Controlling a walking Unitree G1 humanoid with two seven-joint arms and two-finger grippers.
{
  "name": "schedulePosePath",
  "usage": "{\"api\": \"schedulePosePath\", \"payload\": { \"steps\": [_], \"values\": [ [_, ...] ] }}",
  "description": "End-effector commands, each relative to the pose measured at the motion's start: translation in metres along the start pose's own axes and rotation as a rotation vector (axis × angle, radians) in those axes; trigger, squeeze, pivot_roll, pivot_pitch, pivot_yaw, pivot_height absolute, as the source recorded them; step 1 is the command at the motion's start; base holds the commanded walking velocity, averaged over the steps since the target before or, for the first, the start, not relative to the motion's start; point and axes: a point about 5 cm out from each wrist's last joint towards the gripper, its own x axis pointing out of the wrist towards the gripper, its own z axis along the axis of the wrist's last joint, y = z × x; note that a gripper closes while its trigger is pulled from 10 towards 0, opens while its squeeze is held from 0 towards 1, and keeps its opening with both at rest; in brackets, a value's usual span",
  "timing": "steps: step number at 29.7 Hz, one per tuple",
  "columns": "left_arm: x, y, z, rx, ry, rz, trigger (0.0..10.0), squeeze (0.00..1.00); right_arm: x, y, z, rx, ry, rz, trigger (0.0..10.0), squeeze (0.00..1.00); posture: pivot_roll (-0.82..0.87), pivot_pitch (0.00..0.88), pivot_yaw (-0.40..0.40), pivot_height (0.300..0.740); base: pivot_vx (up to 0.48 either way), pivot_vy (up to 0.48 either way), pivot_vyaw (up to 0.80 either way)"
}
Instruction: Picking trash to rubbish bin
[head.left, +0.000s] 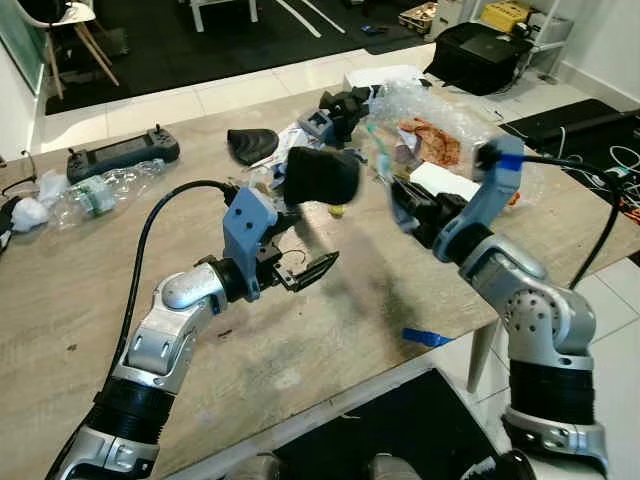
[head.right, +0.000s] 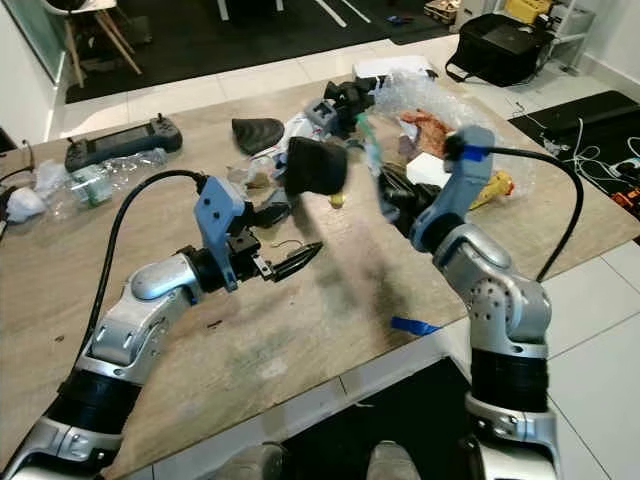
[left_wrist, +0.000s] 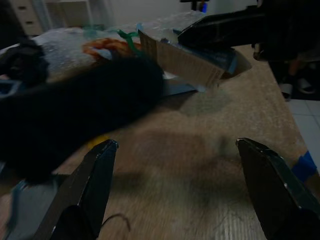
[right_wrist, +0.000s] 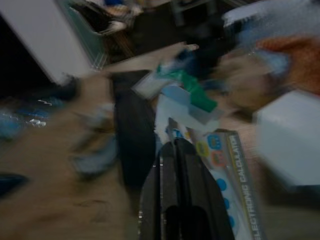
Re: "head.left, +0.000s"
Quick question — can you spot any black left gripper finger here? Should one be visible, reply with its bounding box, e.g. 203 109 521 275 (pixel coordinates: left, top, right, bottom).
284 253 340 292
279 148 362 215

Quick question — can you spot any large clear plastic bag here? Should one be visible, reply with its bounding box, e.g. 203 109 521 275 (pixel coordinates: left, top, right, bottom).
365 80 531 206

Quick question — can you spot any small white box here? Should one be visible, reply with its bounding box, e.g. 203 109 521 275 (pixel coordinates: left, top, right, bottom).
410 162 481 201

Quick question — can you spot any white crumpled wrapper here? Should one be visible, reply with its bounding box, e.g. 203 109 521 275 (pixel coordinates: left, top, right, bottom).
270 118 336 156

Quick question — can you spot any orange brown snack wrapper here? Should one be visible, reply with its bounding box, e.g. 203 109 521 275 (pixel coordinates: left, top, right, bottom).
398 118 463 169

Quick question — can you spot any spare black and grey gripper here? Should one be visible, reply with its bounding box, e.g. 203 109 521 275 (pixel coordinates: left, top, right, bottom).
300 88 376 146

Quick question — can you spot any black dome-shaped pad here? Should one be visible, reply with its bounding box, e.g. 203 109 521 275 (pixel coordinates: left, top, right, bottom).
227 128 281 166

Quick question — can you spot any blue tape strip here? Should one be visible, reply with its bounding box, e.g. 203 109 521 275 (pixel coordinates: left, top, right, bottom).
402 327 453 349

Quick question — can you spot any white flat carton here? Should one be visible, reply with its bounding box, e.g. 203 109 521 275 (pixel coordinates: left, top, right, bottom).
343 65 426 93

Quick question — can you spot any light table leg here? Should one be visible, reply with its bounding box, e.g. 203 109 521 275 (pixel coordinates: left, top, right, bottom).
468 320 501 394

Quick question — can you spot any black carry bag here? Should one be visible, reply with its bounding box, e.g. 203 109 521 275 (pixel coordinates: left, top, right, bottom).
425 22 536 96

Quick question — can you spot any dark carpet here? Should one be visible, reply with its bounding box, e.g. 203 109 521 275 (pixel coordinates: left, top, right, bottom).
45 0 441 116

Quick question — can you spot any black mat under robot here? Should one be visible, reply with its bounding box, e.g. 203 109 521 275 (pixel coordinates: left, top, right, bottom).
270 368 506 480

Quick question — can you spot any small wooden crate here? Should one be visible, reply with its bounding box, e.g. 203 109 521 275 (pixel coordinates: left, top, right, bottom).
398 3 441 33

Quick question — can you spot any crushed clear plastic bottle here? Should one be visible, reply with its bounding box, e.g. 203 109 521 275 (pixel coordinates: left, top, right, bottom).
45 160 166 226

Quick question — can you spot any black handheld controller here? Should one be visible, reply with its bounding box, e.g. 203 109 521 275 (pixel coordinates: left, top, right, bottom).
65 125 181 183

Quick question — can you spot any grey left robot foot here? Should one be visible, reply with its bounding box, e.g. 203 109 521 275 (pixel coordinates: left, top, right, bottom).
225 452 286 480

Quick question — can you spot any grey robot foot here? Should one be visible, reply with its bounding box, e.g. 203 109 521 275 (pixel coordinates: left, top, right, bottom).
225 452 286 480
368 453 426 480

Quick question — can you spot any yellow box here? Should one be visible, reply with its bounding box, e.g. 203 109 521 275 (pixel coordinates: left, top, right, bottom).
480 0 531 31

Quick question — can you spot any grey right robot foot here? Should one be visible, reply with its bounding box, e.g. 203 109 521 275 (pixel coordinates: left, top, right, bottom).
368 453 426 480

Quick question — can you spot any white crumpled tissue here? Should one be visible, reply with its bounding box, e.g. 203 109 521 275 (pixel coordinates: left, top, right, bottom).
35 170 66 201
10 195 51 233

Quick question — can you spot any white chair with wooden legs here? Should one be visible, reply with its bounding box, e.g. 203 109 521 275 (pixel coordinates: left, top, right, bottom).
15 0 121 101

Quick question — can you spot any frosted glass panel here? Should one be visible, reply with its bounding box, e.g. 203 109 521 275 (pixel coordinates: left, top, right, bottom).
0 0 46 96

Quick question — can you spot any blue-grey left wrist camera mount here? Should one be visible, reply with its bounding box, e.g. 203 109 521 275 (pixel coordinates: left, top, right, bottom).
222 185 283 301

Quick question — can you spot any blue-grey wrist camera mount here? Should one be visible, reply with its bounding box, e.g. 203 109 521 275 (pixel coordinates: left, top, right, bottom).
222 185 283 301
432 135 526 263

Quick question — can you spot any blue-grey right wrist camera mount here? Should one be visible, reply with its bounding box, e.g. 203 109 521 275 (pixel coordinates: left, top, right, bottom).
432 135 526 263

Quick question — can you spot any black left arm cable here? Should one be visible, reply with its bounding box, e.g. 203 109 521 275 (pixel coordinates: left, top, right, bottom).
112 180 241 366

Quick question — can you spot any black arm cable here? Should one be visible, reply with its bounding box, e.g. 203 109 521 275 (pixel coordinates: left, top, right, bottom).
112 180 241 366
515 150 626 293

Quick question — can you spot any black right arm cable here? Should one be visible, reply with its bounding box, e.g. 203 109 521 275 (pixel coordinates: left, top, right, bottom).
515 150 626 293

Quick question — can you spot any black floor mat with cables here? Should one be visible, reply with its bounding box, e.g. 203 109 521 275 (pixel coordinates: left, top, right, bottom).
500 98 640 169

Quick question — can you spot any white wire rack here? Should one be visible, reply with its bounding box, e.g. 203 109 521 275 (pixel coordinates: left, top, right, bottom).
530 0 576 81

